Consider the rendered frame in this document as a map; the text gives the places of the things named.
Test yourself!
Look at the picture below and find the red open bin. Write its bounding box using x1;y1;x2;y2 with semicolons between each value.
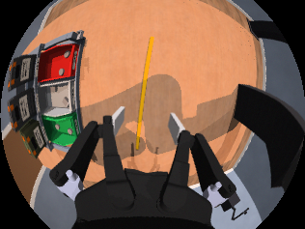
38;43;79;83

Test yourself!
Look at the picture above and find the green bin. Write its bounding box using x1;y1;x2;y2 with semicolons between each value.
42;112;80;146

